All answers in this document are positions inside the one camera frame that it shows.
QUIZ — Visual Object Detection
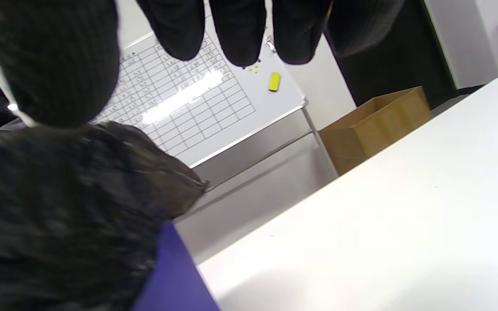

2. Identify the black door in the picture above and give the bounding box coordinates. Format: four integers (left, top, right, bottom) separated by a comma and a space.
325, 0, 457, 108

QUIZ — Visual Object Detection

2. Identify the black plastic bin liner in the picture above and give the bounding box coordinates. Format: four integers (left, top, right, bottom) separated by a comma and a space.
0, 121, 210, 311

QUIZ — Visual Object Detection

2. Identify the whiteboard on metal stand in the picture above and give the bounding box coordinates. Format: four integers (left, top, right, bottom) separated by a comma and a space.
0, 0, 340, 223

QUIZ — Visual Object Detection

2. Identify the person's right hand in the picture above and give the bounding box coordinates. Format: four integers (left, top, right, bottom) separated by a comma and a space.
0, 0, 405, 128

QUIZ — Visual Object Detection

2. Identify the blue recycling bin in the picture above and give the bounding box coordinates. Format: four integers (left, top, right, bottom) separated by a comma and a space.
130, 222, 221, 311

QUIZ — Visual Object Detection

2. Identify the brown cardboard box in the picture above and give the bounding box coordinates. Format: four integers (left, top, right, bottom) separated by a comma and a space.
318, 86, 433, 175

